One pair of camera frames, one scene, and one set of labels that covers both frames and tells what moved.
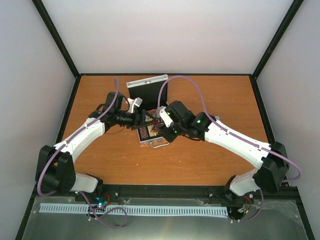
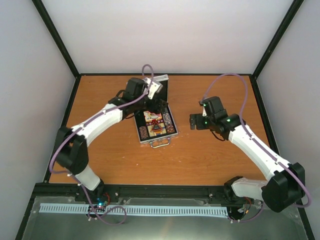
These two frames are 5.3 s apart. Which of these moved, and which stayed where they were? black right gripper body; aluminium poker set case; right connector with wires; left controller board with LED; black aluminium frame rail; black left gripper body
Moved: black right gripper body; black left gripper body
Stayed: left controller board with LED; aluminium poker set case; right connector with wires; black aluminium frame rail
